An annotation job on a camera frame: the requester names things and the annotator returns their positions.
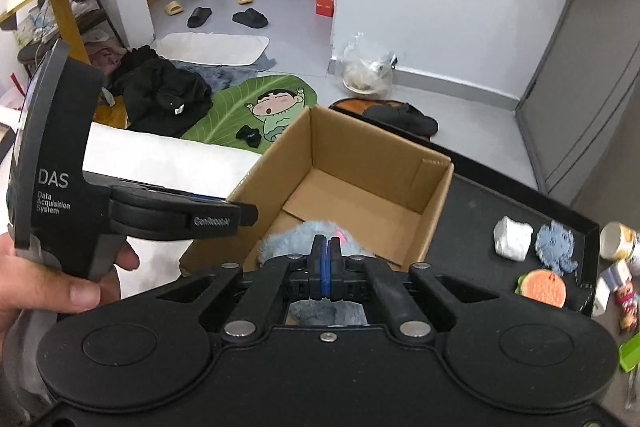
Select person's left hand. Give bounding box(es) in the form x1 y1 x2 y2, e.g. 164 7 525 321
0 231 141 360

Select white bedding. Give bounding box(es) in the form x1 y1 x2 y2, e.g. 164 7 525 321
0 107 263 308

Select pink clothing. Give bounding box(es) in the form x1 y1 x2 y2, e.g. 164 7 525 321
85 44 128 78

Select white soft cloth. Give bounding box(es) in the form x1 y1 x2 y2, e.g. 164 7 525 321
492 216 533 263

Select yellow table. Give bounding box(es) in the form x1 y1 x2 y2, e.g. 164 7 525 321
0 0 128 68

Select grey partition panel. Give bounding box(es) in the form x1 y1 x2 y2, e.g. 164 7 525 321
515 0 640 223

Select blue denim octopus plush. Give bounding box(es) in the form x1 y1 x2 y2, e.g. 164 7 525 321
535 219 580 277

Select round orange mat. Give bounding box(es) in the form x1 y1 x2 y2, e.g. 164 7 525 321
327 97 401 118

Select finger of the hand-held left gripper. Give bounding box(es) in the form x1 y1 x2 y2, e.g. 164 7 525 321
110 198 259 242
112 183 232 206

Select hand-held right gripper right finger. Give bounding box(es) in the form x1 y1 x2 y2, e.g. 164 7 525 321
327 234 501 340

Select grey fluffy plush toy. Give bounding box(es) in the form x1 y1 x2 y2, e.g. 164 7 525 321
257 221 376 325

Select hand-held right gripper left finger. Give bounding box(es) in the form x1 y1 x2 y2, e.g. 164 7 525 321
150 234 328 340

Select small black object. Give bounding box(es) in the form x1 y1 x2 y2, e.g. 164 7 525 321
236 125 262 148

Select white and yellow tin can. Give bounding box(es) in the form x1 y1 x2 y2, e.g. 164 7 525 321
599 221 640 275

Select green leaf cartoon mat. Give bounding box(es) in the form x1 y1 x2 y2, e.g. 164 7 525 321
180 74 321 155

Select green plastic object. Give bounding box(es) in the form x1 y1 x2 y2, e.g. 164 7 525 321
619 342 640 373

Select black clothing pile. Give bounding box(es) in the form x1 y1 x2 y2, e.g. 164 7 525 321
107 44 213 138

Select clear plastic bag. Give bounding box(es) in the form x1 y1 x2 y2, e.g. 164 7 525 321
341 32 398 96

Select small doll figure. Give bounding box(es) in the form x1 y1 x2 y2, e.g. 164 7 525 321
614 282 640 333

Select small white box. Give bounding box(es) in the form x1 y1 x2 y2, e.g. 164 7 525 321
595 259 633 308

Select burger plush toy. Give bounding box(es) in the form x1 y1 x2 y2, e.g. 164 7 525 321
515 268 568 309

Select white floor mat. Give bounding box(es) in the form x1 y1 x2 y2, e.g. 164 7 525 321
150 32 271 68

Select black tray table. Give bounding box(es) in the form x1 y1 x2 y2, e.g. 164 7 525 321
327 99 601 318

